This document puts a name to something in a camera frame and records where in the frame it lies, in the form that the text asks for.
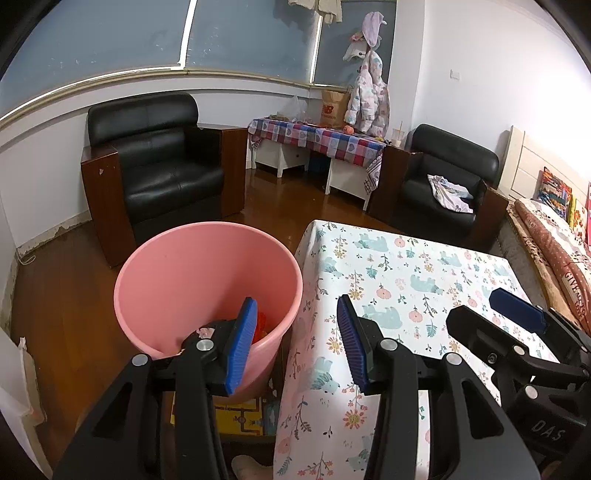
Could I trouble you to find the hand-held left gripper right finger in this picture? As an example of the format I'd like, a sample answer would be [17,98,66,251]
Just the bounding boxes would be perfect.
[336,294,541,480]

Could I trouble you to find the red foam net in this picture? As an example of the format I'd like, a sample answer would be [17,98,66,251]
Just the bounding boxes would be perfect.
[252,311,273,344]

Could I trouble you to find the pink plastic bucket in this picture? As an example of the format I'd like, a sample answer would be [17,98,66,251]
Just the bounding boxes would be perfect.
[114,222,304,400]

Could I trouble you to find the beige slipper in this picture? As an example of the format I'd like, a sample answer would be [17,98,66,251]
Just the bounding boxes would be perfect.
[231,455,275,480]

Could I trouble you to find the black leather armchair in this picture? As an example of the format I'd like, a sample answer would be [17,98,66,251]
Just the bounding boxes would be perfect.
[81,92,250,268]
[367,124,509,252]

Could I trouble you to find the crumpled pale cloth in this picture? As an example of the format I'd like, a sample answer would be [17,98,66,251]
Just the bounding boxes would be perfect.
[427,174,475,214]

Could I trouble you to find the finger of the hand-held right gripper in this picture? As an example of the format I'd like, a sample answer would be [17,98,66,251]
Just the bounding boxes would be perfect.
[489,288,591,365]
[445,305,587,387]

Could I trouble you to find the brown paper bag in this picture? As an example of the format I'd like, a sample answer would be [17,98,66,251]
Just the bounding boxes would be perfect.
[320,89,352,129]

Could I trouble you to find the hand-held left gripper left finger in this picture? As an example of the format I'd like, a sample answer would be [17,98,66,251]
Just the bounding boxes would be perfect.
[53,296,258,480]

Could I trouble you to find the floral puffy jacket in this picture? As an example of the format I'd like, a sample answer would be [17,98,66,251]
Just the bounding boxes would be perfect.
[344,51,391,134]

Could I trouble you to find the pink dotted quilt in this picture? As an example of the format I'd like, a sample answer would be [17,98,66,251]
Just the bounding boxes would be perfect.
[515,198,591,333]

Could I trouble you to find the clear plastic bag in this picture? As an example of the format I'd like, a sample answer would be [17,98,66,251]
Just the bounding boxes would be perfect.
[288,95,310,123]

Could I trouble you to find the cream bed headboard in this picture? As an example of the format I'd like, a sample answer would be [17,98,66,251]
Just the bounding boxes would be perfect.
[496,126,591,204]

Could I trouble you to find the checked tablecloth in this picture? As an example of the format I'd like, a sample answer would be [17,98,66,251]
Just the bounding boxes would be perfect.
[248,117,387,195]

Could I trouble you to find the yellow pink pillow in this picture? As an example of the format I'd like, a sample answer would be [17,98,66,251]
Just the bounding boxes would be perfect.
[570,182,591,245]

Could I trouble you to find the window with blue blinds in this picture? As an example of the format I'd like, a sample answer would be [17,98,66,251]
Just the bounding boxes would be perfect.
[0,0,398,121]

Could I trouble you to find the hanging beige garments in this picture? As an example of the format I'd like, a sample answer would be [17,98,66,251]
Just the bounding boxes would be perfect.
[288,0,345,23]

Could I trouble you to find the bed with patterned blanket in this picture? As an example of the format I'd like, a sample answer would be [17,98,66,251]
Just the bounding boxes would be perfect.
[501,217,591,333]

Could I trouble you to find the white cabinet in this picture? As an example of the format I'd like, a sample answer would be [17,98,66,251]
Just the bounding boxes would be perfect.
[253,138,308,178]
[325,159,370,210]

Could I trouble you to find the colourful striped pillow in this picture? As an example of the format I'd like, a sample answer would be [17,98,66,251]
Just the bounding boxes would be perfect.
[538,167,573,215]

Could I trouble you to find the floral bear tablecloth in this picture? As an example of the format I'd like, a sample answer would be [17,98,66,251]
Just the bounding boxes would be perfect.
[273,220,561,480]

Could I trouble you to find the yellow patterned floor mat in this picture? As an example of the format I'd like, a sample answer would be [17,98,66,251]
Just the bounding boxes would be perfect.
[171,392,282,437]

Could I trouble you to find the purple hat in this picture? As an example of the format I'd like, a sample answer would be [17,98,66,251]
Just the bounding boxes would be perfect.
[351,11,389,47]

